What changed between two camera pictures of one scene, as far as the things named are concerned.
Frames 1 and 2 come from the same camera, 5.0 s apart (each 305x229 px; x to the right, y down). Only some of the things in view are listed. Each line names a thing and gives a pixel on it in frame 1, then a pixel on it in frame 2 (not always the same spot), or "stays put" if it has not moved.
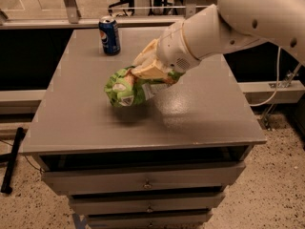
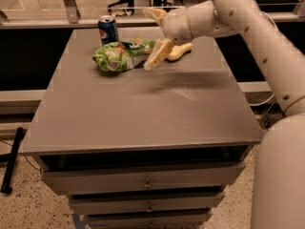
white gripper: [172, 50] → [175, 25]
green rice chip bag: [123, 89] → [120, 55]
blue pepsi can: [110, 35] stays put
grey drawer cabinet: [164, 162] stays put
